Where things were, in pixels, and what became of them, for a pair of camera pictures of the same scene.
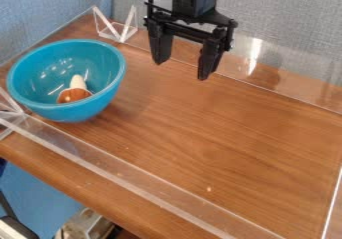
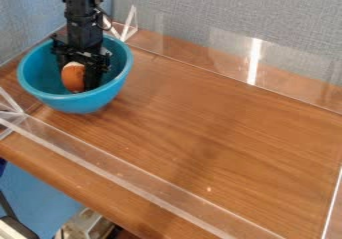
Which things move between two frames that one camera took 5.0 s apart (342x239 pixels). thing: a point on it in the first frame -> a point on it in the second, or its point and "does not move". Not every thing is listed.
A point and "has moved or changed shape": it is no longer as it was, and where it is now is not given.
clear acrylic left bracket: (15, 118) does not move
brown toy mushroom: (75, 92) -> (74, 76)
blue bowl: (42, 72) has moved or changed shape
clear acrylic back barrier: (285, 49) does not move
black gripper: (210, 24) -> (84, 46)
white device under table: (88, 225) does not move
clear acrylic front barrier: (135, 180) does not move
